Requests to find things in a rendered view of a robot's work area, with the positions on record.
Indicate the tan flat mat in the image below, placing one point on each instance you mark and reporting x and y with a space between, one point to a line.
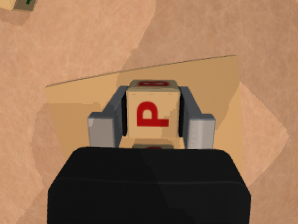
213 82

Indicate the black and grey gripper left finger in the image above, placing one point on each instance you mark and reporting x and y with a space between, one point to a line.
106 128

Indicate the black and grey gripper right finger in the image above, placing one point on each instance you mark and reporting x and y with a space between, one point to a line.
198 127

